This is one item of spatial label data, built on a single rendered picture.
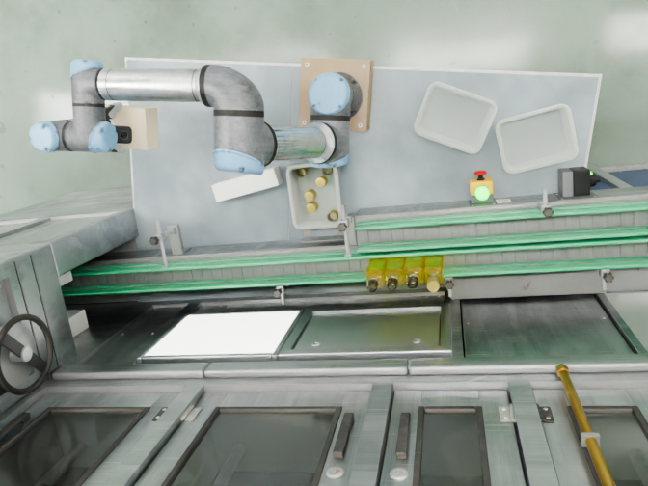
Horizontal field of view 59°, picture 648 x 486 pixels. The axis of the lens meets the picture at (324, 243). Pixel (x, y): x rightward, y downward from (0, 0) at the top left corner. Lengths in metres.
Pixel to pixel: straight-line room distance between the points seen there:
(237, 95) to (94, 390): 0.92
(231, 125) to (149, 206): 1.01
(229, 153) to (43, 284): 0.79
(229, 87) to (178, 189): 0.93
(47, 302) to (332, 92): 1.03
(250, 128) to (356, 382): 0.67
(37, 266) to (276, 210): 0.80
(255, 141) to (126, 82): 0.34
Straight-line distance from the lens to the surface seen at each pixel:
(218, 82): 1.35
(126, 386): 1.71
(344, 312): 1.86
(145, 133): 1.81
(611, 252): 1.97
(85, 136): 1.53
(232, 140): 1.32
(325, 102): 1.67
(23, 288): 1.82
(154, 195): 2.26
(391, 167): 1.99
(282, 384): 1.53
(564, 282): 1.97
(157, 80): 1.43
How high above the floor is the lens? 2.71
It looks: 71 degrees down
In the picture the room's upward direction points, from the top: 143 degrees counter-clockwise
